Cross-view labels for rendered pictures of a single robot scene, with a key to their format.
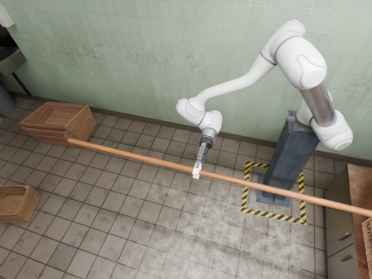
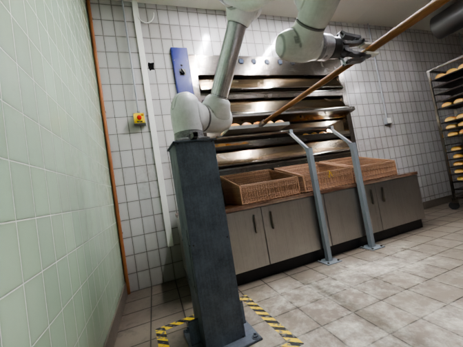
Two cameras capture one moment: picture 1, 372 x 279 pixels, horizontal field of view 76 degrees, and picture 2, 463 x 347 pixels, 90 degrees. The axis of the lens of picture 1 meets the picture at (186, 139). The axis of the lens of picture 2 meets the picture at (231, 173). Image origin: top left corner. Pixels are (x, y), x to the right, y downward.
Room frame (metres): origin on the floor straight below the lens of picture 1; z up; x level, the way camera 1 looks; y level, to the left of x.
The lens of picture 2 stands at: (1.69, 0.23, 0.75)
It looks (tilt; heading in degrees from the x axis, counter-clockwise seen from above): 3 degrees up; 228
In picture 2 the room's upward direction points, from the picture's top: 9 degrees counter-clockwise
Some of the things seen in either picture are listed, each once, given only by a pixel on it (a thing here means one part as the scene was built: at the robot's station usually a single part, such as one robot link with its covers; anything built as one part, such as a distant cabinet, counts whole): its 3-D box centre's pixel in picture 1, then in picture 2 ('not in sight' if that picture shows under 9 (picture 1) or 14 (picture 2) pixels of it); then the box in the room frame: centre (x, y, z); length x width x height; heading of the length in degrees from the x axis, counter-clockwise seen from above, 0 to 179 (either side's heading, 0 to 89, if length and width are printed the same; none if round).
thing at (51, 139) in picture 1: (64, 128); not in sight; (2.06, 1.47, 0.14); 0.56 x 0.49 x 0.28; 74
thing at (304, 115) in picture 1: (315, 106); (187, 113); (1.01, -0.82, 1.17); 0.18 x 0.16 x 0.22; 6
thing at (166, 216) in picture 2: not in sight; (151, 120); (0.77, -1.77, 1.45); 0.05 x 0.02 x 2.30; 158
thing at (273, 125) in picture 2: not in sight; (251, 131); (0.16, -1.14, 1.19); 0.55 x 0.36 x 0.03; 157
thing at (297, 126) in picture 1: (303, 119); (190, 138); (1.03, -0.80, 1.03); 0.22 x 0.18 x 0.06; 72
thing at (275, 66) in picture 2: not in sight; (273, 67); (-0.53, -1.27, 2.00); 1.80 x 0.08 x 0.21; 158
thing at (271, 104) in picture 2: not in sight; (281, 105); (-0.52, -1.25, 1.54); 1.79 x 0.11 x 0.19; 158
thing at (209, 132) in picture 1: (208, 136); (322, 47); (0.84, -0.13, 1.20); 0.09 x 0.06 x 0.09; 67
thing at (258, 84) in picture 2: not in sight; (277, 82); (-0.52, -1.25, 1.80); 1.79 x 0.11 x 0.19; 158
